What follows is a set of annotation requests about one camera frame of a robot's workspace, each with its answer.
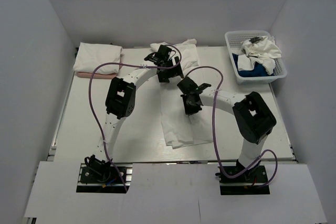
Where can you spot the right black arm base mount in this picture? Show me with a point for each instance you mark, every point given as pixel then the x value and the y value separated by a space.
pixel 244 184

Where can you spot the crumpled white t-shirt in basket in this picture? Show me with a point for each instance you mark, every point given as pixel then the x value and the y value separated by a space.
pixel 259 48

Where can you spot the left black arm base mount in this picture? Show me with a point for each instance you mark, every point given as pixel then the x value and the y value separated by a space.
pixel 96 176

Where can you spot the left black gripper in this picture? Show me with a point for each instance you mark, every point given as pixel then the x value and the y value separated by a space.
pixel 175 71

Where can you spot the blue t-shirt in basket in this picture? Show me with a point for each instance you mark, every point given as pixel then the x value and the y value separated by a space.
pixel 259 70

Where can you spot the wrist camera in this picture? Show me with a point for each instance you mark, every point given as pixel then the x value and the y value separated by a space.
pixel 161 56
pixel 187 86

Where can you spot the white cartoon print t-shirt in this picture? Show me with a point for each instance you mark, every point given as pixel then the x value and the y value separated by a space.
pixel 179 129

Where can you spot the folded pink t-shirt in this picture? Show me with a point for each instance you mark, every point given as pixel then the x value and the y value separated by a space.
pixel 97 76

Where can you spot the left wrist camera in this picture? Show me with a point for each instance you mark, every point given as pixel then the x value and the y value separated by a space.
pixel 161 56

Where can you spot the folded white t-shirt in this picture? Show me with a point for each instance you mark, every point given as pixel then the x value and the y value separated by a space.
pixel 85 48

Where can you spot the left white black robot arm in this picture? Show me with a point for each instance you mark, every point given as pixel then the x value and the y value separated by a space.
pixel 120 102

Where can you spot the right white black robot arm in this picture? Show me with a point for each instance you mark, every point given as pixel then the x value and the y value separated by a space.
pixel 254 119

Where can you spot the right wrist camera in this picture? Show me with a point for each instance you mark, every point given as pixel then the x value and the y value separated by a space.
pixel 187 86

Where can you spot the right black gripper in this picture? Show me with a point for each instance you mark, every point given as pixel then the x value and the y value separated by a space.
pixel 189 110

